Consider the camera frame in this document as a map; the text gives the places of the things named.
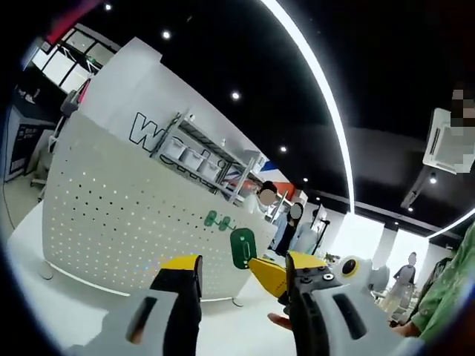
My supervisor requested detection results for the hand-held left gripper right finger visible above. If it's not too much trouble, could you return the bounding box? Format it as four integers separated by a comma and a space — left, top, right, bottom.
285, 251, 426, 356

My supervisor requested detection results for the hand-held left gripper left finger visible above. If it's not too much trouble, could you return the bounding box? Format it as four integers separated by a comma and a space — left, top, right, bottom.
62, 254, 204, 356

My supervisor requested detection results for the white perforated mounting plate panel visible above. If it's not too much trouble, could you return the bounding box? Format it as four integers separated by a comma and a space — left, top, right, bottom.
39, 111, 278, 307

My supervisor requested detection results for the person's right hand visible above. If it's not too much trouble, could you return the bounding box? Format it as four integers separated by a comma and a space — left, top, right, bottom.
266, 312, 295, 331

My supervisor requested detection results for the monitor with black stand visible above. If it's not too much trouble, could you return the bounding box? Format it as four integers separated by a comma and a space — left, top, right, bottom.
313, 205, 333, 257

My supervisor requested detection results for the linear ceiling light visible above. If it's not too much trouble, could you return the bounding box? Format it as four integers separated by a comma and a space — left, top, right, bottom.
258, 0, 356, 215

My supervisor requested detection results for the black ceiling track light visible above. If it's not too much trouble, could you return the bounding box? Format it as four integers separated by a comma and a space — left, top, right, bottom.
399, 166, 438, 213

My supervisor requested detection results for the white ceiling air conditioner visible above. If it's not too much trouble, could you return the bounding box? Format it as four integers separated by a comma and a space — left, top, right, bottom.
422, 107, 475, 176

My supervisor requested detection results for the dark equipment cabinet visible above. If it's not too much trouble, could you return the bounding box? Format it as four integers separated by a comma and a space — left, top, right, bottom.
7, 105, 57, 183

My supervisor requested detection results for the grey office chair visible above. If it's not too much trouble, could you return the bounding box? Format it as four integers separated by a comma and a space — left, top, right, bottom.
29, 77, 91, 194

